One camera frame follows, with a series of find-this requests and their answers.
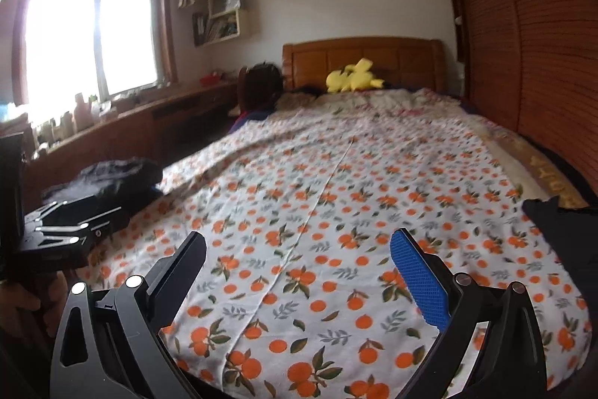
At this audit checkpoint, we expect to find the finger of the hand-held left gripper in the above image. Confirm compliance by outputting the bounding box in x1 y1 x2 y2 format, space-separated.
24 194 123 231
28 214 130 248

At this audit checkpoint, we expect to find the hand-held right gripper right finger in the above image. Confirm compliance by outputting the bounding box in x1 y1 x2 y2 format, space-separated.
390 228 548 399

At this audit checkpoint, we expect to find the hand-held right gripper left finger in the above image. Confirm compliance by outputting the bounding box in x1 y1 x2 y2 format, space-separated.
49 231 209 399

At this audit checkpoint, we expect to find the black jacket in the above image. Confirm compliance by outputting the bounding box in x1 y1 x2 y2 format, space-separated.
42 159 163 206

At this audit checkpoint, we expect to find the person's left hand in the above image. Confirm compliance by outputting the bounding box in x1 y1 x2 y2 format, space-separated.
0 275 66 339

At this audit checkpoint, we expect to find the row of bottles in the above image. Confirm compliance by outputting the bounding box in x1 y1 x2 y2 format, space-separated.
33 93 136 147

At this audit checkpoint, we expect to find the orange print bed sheet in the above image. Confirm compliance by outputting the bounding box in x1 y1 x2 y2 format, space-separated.
89 100 594 399

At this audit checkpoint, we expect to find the wooden desk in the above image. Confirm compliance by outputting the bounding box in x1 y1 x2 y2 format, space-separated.
0 81 239 213

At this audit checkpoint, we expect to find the black garment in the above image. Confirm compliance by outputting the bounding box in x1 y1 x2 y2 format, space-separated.
522 193 598 316

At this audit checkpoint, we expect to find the beige blanket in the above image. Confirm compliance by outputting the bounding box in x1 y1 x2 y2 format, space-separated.
481 123 589 210

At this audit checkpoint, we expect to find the wooden framed window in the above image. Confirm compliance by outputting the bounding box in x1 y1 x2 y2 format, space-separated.
16 0 178 105

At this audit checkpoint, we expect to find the pink floral quilt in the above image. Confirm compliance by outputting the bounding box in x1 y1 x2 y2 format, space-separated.
275 88 472 119

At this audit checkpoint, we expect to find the yellow plush toy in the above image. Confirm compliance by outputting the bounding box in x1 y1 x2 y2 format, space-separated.
326 59 385 93

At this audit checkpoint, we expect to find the wooden bed headboard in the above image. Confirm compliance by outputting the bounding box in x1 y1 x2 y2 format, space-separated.
281 37 444 93

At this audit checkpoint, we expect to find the wooden slatted wardrobe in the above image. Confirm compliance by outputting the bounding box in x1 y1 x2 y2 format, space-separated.
430 0 598 185

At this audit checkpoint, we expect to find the white wall shelf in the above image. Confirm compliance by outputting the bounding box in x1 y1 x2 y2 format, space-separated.
192 0 260 47

